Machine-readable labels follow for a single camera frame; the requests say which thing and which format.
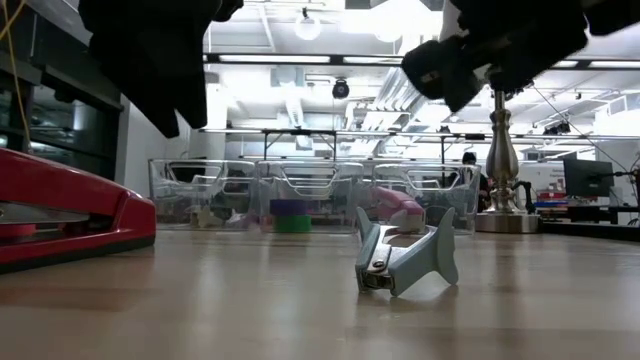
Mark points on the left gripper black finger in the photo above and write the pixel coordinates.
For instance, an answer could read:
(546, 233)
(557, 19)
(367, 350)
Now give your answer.
(160, 110)
(195, 105)

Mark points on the red stapler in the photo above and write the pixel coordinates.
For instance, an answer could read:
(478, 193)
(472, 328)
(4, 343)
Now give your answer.
(75, 190)

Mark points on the purple staple remover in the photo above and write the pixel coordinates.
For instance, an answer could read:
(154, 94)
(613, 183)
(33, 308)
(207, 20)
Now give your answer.
(247, 221)

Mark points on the blue tape roll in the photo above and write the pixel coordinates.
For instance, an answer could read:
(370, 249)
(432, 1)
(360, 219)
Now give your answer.
(288, 207)

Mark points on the green tape roll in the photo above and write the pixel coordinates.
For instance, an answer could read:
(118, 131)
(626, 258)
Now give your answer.
(292, 224)

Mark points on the pink eraser block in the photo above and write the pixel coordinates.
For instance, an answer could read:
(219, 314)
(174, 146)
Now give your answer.
(400, 200)

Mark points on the light blue staple remover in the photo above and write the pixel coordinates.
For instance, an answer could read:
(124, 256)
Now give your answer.
(420, 260)

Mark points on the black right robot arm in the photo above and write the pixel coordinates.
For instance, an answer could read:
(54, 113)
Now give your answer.
(615, 15)

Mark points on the clear plastic bin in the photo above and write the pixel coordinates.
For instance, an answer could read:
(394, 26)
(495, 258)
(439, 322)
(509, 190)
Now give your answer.
(325, 210)
(165, 200)
(450, 215)

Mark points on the black glass cabinet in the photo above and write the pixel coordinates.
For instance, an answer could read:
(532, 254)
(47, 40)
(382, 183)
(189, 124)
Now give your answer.
(60, 125)

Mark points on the table lamp white shade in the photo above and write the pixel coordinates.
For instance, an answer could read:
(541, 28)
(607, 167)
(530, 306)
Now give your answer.
(502, 160)

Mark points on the person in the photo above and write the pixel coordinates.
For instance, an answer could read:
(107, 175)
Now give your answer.
(469, 159)

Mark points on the round white ceiling lamp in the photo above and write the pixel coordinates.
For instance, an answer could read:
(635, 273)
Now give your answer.
(307, 27)

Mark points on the black computer monitor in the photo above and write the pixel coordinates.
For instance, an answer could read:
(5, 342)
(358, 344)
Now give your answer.
(587, 177)

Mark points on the black dome camera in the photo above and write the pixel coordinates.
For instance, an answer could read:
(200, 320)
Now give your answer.
(341, 90)

